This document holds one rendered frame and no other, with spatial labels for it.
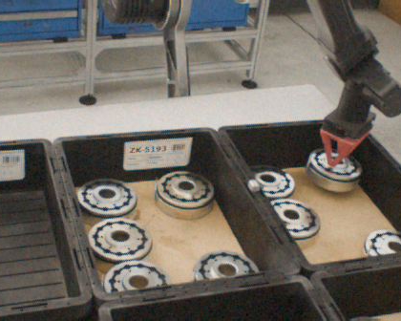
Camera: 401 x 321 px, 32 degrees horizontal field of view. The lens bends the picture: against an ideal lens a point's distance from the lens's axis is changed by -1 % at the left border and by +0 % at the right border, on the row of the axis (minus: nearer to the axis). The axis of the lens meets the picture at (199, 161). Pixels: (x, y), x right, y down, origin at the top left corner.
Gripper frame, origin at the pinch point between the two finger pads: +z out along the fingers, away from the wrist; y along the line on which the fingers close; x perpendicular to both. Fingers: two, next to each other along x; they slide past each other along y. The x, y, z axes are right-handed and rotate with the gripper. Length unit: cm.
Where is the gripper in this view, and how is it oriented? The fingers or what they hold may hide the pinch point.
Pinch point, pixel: (337, 158)
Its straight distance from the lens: 135.3
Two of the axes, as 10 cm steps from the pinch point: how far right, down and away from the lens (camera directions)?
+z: -1.7, 8.3, 5.3
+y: 5.6, -3.6, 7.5
